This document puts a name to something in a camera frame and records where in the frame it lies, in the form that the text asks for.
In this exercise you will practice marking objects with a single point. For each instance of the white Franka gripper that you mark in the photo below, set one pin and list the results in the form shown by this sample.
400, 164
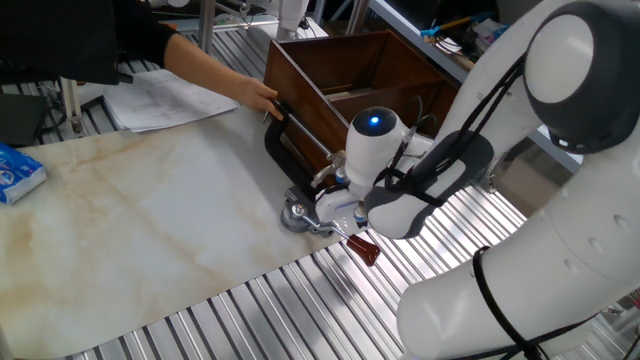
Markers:
335, 207

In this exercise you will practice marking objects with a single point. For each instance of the grey tap valve red knob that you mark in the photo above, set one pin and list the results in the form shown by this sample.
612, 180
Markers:
300, 217

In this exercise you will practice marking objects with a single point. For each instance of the silver tap spout brass cap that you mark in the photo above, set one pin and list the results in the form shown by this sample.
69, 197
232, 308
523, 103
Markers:
325, 172

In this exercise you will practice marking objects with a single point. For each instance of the black C-clamp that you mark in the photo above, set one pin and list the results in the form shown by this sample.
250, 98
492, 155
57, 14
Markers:
280, 150

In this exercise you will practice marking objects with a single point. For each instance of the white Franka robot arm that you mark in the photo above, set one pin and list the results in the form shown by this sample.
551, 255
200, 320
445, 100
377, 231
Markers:
575, 250

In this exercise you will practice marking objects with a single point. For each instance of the person bare forearm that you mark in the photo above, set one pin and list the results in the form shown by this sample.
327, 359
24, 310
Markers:
200, 62

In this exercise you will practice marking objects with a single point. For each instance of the person bare hand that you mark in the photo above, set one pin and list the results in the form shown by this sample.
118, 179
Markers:
260, 97

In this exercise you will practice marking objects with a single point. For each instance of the brown wooden drawer box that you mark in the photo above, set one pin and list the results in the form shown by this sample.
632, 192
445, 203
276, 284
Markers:
300, 95

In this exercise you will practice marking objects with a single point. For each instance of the beige cardboard box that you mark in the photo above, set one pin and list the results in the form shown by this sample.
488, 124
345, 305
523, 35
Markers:
520, 185

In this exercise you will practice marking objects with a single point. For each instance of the white stand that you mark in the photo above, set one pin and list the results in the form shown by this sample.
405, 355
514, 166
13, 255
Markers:
292, 15

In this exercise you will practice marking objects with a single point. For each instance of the white printed paper stack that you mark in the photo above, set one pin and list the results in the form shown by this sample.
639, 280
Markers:
165, 97

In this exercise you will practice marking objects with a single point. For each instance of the white marble tile slab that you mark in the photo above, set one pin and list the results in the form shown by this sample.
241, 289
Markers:
125, 225

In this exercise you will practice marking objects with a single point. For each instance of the blue yellow hand tool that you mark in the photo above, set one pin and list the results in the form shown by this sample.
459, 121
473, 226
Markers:
450, 23

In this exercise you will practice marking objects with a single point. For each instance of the small white blue box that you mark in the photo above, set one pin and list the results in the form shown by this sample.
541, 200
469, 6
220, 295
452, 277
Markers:
487, 30

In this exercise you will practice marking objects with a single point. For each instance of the small orange object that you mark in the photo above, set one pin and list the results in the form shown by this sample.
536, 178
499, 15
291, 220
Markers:
169, 26

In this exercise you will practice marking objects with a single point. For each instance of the black computer keyboard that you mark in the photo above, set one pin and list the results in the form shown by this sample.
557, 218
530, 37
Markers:
135, 55

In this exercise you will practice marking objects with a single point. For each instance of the blue tissue pack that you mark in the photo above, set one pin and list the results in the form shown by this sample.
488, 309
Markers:
17, 172

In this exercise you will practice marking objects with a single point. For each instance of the person black clothed torso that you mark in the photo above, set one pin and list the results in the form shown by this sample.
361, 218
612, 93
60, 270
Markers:
60, 40

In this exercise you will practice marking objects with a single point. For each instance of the black flat device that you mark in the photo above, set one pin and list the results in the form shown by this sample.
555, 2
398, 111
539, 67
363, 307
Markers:
20, 117

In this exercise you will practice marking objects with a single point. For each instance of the silver wrist camera blue cap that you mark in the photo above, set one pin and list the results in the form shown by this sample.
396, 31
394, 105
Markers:
360, 217

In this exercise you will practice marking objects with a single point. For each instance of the aluminium frame post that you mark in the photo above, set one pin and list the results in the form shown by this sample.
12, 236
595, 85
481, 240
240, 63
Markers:
72, 105
207, 20
487, 182

